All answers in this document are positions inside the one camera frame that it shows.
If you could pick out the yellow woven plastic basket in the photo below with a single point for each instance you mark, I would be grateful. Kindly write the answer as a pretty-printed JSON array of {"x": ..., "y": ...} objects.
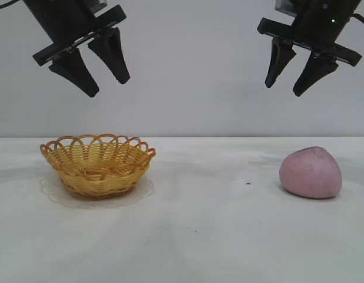
[{"x": 99, "y": 171}]

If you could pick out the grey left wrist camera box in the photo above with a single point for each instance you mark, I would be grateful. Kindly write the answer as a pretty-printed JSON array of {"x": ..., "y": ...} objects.
[{"x": 99, "y": 5}]

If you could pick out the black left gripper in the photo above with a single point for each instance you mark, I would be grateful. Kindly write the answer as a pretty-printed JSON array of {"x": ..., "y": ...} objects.
[{"x": 64, "y": 23}]

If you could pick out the pink peach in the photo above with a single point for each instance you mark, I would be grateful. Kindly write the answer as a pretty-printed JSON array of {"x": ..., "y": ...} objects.
[{"x": 310, "y": 174}]

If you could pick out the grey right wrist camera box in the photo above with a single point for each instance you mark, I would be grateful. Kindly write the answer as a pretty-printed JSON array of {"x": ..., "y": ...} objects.
[{"x": 286, "y": 5}]

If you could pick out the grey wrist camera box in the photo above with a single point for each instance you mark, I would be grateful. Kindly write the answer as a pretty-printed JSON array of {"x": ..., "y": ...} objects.
[
  {"x": 99, "y": 5},
  {"x": 286, "y": 5}
]

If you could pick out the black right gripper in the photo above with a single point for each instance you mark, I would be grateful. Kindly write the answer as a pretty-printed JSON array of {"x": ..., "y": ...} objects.
[{"x": 323, "y": 23}]

